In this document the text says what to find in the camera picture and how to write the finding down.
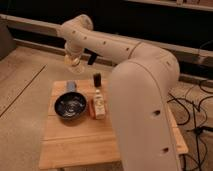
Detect dark small jar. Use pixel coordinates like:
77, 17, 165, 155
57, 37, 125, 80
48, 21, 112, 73
93, 73, 101, 88

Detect blue grey eraser block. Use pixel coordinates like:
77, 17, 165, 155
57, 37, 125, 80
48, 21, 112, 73
66, 81, 77, 92

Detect black floor cables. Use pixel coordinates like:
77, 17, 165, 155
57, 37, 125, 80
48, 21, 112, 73
166, 78, 213, 171

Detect white bottle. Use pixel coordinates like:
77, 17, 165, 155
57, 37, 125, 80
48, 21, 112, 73
93, 89, 106, 119

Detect wooden board table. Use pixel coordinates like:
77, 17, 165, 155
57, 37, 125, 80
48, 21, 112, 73
39, 83, 188, 171

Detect orange carrot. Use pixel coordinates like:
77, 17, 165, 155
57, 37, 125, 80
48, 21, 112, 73
88, 100, 95, 119

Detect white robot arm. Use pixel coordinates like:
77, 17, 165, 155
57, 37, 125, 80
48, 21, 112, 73
59, 15, 182, 171

